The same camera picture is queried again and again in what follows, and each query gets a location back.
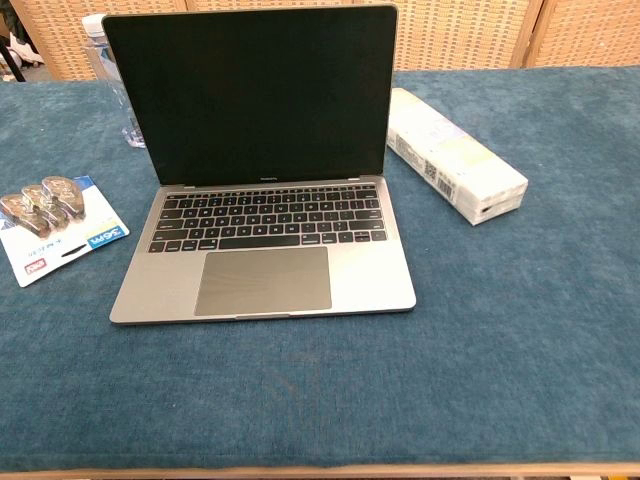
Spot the grey laptop computer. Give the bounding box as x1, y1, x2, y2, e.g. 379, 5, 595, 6
101, 3, 417, 327

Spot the blue table cloth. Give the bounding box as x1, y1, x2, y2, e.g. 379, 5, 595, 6
0, 66, 640, 472

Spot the white tissue pack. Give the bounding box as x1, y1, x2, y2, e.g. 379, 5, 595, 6
385, 87, 530, 227

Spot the woven rattan folding screen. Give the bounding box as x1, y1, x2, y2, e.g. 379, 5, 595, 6
8, 0, 640, 83

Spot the correction tape blister pack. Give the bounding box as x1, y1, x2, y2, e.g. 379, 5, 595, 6
0, 174, 131, 289

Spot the clear plastic water bottle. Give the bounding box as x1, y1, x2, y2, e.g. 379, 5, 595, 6
81, 13, 147, 149

